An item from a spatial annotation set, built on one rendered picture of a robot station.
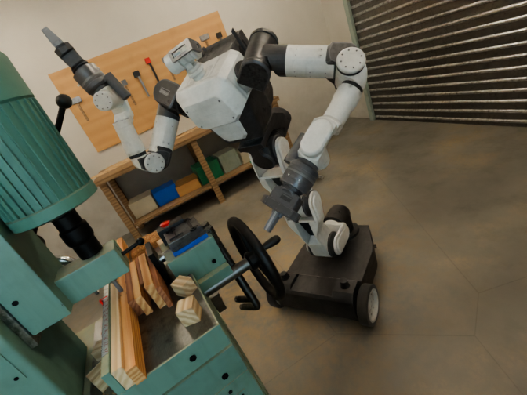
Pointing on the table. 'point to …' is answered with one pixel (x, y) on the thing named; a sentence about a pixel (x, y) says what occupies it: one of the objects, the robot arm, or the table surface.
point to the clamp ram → (158, 260)
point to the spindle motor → (34, 160)
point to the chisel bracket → (92, 272)
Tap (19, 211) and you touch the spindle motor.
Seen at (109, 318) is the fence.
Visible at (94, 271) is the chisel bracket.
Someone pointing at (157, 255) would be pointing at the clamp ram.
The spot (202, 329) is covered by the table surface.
